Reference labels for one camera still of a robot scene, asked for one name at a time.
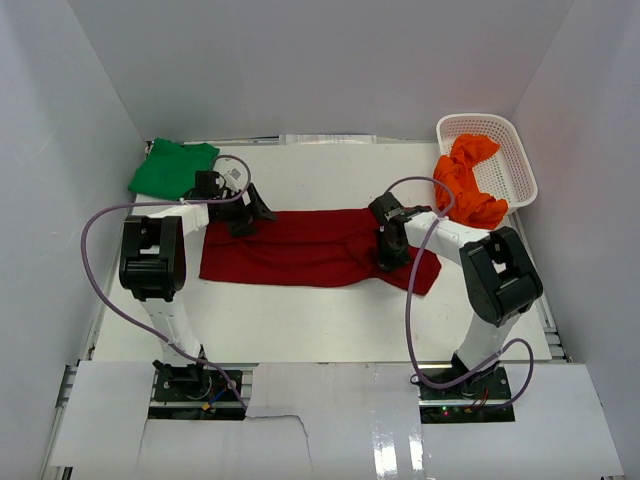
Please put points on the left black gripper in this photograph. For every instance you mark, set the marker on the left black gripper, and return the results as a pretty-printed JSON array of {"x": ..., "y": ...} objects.
[{"x": 251, "y": 213}]

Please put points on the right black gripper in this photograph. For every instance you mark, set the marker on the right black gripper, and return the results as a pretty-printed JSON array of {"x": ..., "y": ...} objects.
[{"x": 387, "y": 262}]

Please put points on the red t-shirt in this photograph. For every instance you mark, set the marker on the red t-shirt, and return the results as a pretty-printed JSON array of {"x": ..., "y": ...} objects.
[{"x": 327, "y": 249}]

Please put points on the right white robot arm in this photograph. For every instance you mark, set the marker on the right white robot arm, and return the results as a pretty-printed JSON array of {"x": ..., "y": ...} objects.
[{"x": 500, "y": 279}]

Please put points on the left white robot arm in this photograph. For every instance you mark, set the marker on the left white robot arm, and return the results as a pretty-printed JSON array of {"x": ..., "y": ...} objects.
[{"x": 153, "y": 266}]

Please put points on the white paper sheet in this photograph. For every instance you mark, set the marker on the white paper sheet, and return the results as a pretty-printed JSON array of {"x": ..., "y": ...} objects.
[{"x": 313, "y": 139}]

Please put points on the orange crumpled t-shirt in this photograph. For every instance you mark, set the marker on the orange crumpled t-shirt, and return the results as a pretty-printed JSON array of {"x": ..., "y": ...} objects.
[{"x": 471, "y": 207}]

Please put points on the green folded t-shirt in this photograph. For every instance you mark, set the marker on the green folded t-shirt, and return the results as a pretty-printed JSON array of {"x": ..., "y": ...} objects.
[{"x": 169, "y": 169}]

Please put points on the white perforated plastic basket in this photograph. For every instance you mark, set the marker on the white perforated plastic basket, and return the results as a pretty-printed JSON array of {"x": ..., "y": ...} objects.
[{"x": 507, "y": 174}]

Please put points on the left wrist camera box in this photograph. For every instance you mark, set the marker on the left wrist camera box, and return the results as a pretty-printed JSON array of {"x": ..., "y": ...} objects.
[{"x": 235, "y": 180}]

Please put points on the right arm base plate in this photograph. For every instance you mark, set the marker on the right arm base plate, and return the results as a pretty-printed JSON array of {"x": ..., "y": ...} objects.
[{"x": 473, "y": 402}]

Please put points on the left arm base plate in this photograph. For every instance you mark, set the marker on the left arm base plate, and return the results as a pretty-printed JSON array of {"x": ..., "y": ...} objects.
[{"x": 215, "y": 392}]

